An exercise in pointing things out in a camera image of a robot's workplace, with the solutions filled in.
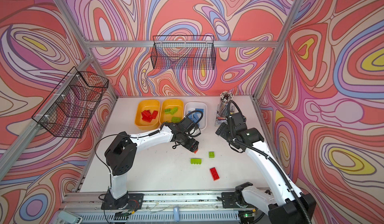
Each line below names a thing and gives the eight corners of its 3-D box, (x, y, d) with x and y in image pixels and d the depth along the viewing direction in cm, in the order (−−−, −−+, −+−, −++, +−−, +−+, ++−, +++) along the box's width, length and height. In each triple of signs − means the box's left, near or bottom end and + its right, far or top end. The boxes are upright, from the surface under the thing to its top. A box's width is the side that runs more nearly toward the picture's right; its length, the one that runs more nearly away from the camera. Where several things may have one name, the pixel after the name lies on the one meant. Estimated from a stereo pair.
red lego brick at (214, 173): (214, 180, 82) (214, 179, 80) (209, 169, 86) (210, 168, 84) (219, 179, 82) (219, 177, 81) (214, 168, 86) (214, 166, 85)
